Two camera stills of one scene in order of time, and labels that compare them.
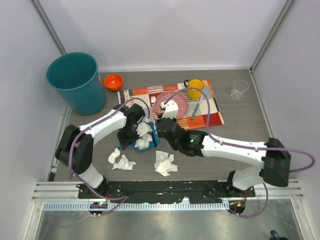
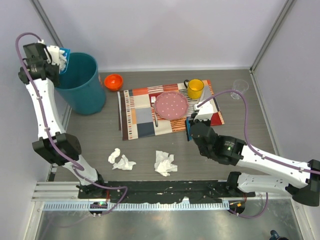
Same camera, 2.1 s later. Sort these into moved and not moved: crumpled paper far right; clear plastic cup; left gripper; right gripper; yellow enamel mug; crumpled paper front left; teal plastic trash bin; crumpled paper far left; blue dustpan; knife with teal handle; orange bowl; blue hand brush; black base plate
Moved: left gripper; blue hand brush; blue dustpan; knife with teal handle; right gripper
Not moved: crumpled paper front left; crumpled paper far right; yellow enamel mug; teal plastic trash bin; orange bowl; clear plastic cup; black base plate; crumpled paper far left
